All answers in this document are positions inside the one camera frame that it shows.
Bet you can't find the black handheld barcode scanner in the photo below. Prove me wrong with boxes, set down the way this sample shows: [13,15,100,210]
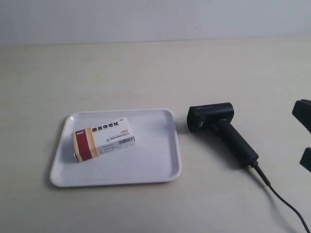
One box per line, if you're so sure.
[187,102,259,169]

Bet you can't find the white red medicine box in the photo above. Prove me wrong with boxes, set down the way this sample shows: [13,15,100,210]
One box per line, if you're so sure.
[72,117,135,163]

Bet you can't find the white plastic tray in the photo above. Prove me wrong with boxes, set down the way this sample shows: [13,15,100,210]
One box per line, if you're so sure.
[50,108,182,187]

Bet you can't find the black scanner cable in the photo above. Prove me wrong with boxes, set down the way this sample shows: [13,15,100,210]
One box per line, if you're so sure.
[249,162,311,233]

